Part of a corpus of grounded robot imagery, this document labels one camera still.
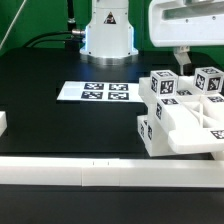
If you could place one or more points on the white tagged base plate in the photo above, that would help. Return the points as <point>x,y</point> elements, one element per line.
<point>99,91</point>

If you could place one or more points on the white U-shaped fence frame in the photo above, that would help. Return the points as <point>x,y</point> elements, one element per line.
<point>111,172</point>

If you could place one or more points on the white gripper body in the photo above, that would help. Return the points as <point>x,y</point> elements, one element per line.
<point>174,23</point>

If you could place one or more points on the white chair back frame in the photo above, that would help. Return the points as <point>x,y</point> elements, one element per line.
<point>194,122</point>

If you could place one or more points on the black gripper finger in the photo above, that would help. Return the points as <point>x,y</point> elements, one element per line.
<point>182,57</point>

